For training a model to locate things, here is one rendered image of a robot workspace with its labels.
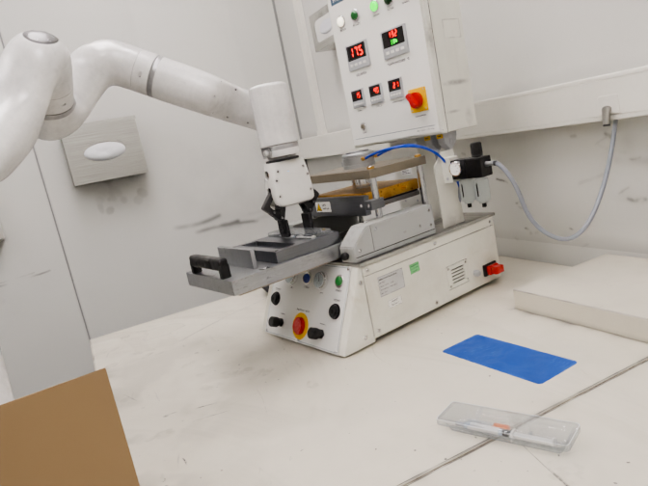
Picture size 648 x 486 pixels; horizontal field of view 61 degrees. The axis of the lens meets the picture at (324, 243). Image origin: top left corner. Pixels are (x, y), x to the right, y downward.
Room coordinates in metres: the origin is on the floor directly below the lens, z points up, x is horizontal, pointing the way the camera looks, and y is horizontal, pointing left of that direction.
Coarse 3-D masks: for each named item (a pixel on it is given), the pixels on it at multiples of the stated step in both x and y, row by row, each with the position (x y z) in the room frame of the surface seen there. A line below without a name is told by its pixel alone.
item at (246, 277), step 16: (224, 256) 1.18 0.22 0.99; (240, 256) 1.12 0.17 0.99; (304, 256) 1.11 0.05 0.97; (320, 256) 1.13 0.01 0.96; (336, 256) 1.15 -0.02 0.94; (208, 272) 1.14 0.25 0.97; (240, 272) 1.08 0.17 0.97; (256, 272) 1.05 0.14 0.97; (272, 272) 1.06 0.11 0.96; (288, 272) 1.08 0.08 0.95; (208, 288) 1.11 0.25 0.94; (224, 288) 1.04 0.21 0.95; (240, 288) 1.02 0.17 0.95; (256, 288) 1.06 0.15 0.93
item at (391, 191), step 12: (360, 180) 1.35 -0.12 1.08; (384, 180) 1.42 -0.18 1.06; (396, 180) 1.35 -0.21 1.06; (408, 180) 1.31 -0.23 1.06; (336, 192) 1.37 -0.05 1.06; (348, 192) 1.31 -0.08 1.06; (360, 192) 1.26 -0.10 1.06; (384, 192) 1.26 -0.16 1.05; (396, 192) 1.28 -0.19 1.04; (408, 192) 1.31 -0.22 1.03
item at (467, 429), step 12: (444, 420) 0.72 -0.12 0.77; (564, 420) 0.66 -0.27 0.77; (468, 432) 0.71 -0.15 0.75; (480, 432) 0.69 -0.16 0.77; (492, 432) 0.68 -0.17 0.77; (576, 432) 0.63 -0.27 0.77; (516, 444) 0.67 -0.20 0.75; (528, 444) 0.64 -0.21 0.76; (540, 444) 0.63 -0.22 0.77; (552, 444) 0.62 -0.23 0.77
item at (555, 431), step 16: (448, 416) 0.73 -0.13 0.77; (464, 416) 0.73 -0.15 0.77; (480, 416) 0.72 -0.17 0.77; (496, 416) 0.71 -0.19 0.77; (512, 416) 0.70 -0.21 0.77; (528, 416) 0.69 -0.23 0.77; (512, 432) 0.66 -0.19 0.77; (528, 432) 0.65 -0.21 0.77; (544, 432) 0.65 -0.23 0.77; (560, 432) 0.64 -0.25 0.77
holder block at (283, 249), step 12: (264, 240) 1.25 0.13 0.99; (276, 240) 1.22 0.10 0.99; (288, 240) 1.19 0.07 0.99; (300, 240) 1.16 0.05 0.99; (312, 240) 1.14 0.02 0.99; (324, 240) 1.15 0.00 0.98; (336, 240) 1.17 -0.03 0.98; (264, 252) 1.12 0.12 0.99; (276, 252) 1.09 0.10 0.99; (288, 252) 1.10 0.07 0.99; (300, 252) 1.12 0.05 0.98
